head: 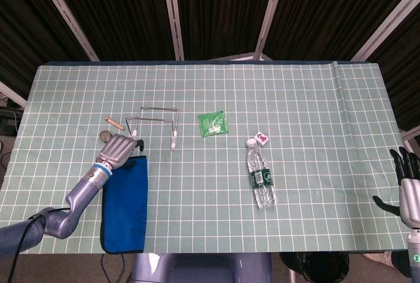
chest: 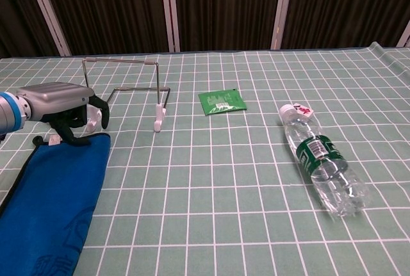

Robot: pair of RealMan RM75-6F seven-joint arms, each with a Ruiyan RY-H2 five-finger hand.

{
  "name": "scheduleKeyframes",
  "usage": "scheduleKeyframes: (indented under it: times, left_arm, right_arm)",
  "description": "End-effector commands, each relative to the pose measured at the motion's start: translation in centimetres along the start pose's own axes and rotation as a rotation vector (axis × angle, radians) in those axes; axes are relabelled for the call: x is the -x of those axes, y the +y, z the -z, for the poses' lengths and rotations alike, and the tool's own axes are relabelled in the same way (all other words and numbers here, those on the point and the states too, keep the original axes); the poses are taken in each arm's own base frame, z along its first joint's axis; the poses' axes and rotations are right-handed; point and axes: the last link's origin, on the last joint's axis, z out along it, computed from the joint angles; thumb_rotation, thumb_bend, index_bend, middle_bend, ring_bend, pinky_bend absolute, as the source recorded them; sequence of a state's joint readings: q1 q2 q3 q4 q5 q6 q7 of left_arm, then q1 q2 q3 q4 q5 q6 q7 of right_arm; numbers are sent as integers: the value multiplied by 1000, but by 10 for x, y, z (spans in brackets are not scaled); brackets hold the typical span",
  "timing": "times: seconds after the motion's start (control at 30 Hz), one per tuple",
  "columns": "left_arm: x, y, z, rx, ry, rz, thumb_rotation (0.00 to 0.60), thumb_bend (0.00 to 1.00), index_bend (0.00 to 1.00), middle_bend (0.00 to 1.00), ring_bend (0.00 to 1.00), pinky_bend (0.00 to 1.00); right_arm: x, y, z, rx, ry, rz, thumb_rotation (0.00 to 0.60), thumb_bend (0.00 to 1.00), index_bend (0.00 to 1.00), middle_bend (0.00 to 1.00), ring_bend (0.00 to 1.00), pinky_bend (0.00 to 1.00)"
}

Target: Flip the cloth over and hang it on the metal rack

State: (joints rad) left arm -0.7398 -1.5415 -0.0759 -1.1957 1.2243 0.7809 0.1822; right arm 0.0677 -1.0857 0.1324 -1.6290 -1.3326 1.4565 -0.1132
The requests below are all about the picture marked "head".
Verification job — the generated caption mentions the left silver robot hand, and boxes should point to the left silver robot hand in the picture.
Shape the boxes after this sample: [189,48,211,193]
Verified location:
[96,133,145,169]

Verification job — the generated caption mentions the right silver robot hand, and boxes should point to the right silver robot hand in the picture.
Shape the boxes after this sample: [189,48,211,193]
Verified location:
[373,146,420,230]

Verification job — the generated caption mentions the blue microfiber cloth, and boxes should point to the blue microfiber cloth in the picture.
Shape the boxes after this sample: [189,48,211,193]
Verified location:
[100,154,149,255]

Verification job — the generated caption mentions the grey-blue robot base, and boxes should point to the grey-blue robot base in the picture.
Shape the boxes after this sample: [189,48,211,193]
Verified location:
[131,251,273,283]

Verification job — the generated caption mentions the small wooden peg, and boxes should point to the small wooden peg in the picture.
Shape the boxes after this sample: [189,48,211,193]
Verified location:
[104,117,125,131]

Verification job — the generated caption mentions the green foil packet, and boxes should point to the green foil packet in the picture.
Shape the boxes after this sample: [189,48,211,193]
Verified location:
[197,110,230,138]

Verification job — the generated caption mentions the black equipment box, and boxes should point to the black equipment box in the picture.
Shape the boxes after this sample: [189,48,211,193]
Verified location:
[0,105,22,136]

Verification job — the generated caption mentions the green checkered tablecloth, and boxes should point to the green checkered tablecloth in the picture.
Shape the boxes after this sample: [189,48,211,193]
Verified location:
[0,60,411,255]

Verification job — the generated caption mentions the black trash bin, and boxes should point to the black trash bin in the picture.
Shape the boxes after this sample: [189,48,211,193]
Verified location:
[278,251,350,283]

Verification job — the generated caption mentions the white mahjong tile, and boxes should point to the white mahjong tile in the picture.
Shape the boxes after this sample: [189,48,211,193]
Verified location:
[255,131,270,148]

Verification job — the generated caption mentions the clear water bottle green label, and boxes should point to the clear water bottle green label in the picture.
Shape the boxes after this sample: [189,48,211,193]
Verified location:
[245,138,278,210]

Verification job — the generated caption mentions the metal wire stand white feet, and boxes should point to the metal wire stand white feet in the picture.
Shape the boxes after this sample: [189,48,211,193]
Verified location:
[125,105,180,152]

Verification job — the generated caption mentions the white partition post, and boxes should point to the white partition post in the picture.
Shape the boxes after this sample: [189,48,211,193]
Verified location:
[254,0,289,60]
[349,0,420,62]
[0,81,28,108]
[160,0,185,60]
[31,0,100,62]
[400,128,420,159]

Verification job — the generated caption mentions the black floor cable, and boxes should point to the black floor cable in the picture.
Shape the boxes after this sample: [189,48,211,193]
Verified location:
[100,253,127,283]

